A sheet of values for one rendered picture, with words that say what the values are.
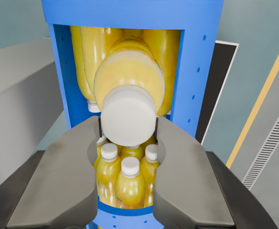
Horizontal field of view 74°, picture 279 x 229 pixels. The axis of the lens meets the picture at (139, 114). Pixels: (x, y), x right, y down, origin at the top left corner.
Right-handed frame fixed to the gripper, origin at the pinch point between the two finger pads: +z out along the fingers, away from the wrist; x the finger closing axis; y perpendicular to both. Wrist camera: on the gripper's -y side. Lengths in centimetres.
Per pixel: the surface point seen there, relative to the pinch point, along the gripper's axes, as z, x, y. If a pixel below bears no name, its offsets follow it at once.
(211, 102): 120, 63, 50
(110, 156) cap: 21.8, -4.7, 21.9
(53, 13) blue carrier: 14.8, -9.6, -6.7
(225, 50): 120, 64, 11
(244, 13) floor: 134, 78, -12
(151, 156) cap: 21.5, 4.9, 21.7
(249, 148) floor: 137, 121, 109
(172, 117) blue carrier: 12.6, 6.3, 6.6
